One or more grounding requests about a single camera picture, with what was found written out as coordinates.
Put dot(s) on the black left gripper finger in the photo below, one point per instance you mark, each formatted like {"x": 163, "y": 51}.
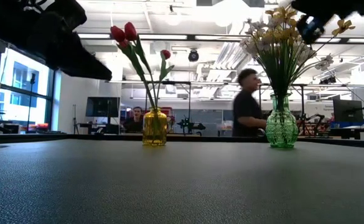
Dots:
{"x": 82, "y": 62}

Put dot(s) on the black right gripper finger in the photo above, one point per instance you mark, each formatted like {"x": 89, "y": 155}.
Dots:
{"x": 318, "y": 7}

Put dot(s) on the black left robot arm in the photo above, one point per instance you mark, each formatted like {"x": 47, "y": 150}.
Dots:
{"x": 1, "y": 18}

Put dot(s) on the black background robot arm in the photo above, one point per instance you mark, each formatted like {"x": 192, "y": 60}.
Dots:
{"x": 312, "y": 117}
{"x": 189, "y": 126}

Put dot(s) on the yellow glass vase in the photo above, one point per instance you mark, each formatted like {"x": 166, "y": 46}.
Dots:
{"x": 154, "y": 130}

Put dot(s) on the green glass vase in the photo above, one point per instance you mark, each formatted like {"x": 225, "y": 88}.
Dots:
{"x": 281, "y": 130}

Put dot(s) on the black pole stand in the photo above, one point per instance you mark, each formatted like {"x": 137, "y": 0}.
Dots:
{"x": 32, "y": 77}

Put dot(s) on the black monitor on stand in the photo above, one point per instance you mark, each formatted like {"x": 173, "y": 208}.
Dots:
{"x": 102, "y": 107}
{"x": 348, "y": 110}

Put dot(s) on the thin black tripod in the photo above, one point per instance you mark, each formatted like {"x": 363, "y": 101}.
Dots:
{"x": 75, "y": 118}

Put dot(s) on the black ceiling spot lamp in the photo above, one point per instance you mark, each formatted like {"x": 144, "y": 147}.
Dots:
{"x": 326, "y": 80}
{"x": 193, "y": 56}

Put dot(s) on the person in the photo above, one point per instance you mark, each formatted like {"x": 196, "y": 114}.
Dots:
{"x": 136, "y": 113}
{"x": 245, "y": 109}

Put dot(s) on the red storage rack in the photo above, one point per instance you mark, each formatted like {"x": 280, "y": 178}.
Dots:
{"x": 168, "y": 110}

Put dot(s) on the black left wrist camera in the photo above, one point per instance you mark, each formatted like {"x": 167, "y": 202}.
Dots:
{"x": 66, "y": 14}

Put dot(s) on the black table edge rail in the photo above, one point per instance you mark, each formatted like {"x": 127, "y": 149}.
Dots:
{"x": 76, "y": 137}

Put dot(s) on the black metal rig frame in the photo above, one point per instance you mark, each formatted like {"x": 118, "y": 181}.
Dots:
{"x": 200, "y": 82}

